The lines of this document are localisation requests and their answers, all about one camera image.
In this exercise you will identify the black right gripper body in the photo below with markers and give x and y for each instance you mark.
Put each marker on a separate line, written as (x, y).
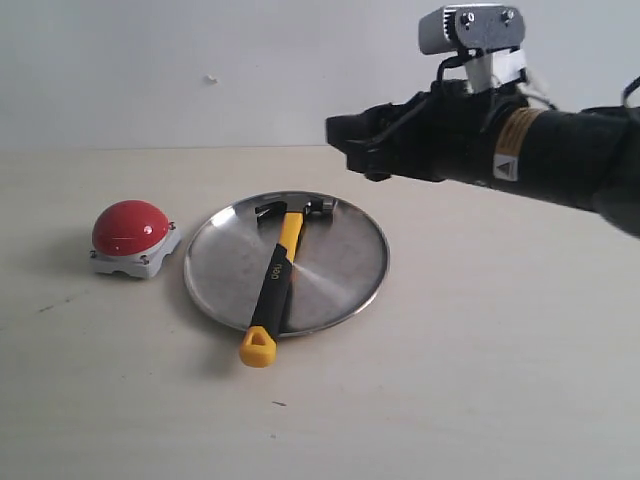
(441, 124)

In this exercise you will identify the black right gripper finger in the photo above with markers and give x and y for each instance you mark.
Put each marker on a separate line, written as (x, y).
(369, 160)
(359, 130)

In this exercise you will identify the yellow black claw hammer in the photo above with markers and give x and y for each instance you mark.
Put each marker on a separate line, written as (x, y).
(258, 348)

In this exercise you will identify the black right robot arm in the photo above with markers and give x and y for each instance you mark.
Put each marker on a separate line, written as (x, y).
(586, 160)

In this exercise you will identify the red dome push button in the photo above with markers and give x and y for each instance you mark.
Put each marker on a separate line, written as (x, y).
(132, 237)

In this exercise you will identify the round stainless steel plate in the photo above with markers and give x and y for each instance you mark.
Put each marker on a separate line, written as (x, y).
(341, 261)

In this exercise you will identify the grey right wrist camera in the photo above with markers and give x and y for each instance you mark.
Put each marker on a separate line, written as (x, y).
(483, 38)

